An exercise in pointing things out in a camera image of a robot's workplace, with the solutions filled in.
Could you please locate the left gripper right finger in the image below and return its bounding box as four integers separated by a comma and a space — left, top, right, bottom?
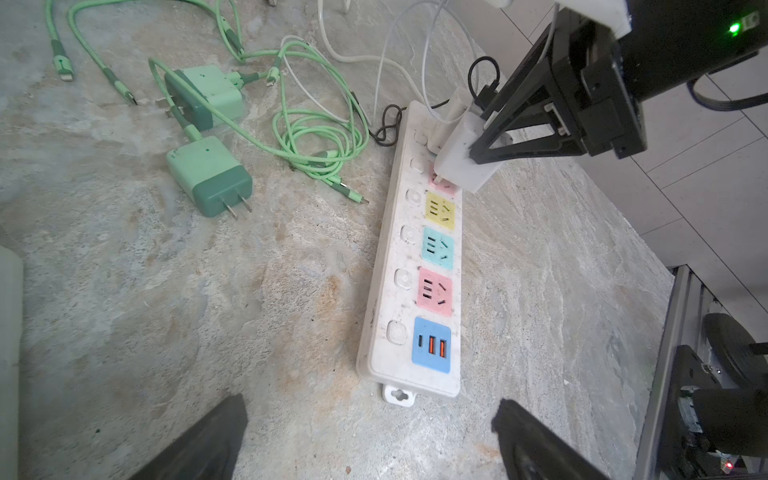
491, 399, 607, 479

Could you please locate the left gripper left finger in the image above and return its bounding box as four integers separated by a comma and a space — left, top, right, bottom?
130, 394, 248, 480

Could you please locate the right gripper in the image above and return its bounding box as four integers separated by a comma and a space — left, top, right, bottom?
469, 1, 767, 165

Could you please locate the white square charger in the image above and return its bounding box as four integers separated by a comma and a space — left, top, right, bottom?
434, 112, 502, 193

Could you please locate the colourful white power strip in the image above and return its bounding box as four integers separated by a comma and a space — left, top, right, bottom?
356, 101, 462, 407

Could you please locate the green charger front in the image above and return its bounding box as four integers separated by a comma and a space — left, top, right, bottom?
166, 136, 253, 218

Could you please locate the green charger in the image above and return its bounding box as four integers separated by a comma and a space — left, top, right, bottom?
165, 65, 246, 131
166, 136, 253, 218

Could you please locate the blue white power strip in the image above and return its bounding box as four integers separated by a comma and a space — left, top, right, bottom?
1, 247, 23, 479

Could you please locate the aluminium rail base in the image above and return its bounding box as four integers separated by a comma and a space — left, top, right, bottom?
632, 263, 768, 480

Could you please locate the green cable bundle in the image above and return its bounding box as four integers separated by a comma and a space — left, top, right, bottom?
44, 0, 372, 205

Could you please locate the white power strip cord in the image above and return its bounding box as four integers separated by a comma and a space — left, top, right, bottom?
314, 0, 481, 121

